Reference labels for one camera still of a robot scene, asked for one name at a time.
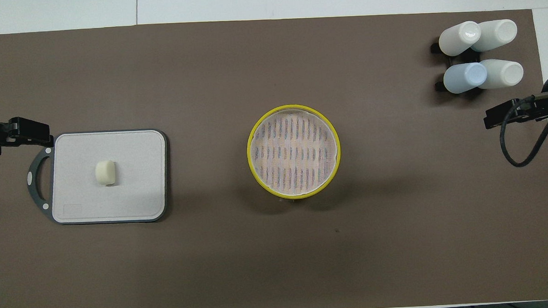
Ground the black cup rack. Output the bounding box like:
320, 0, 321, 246
430, 36, 484, 93

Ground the white plastic cup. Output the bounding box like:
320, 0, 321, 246
438, 20, 483, 57
477, 58, 525, 90
469, 18, 519, 53

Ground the light blue plastic cup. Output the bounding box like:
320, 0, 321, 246
442, 62, 489, 95

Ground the white cutting board grey rim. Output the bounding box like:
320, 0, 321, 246
25, 128, 171, 228

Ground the yellow steamer lid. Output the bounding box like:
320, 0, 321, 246
245, 103, 343, 202

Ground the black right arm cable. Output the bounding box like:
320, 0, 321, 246
498, 97, 548, 168

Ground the cream steamed bun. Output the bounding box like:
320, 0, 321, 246
94, 160, 119, 186

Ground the brown table mat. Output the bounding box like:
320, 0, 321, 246
0, 6, 548, 308

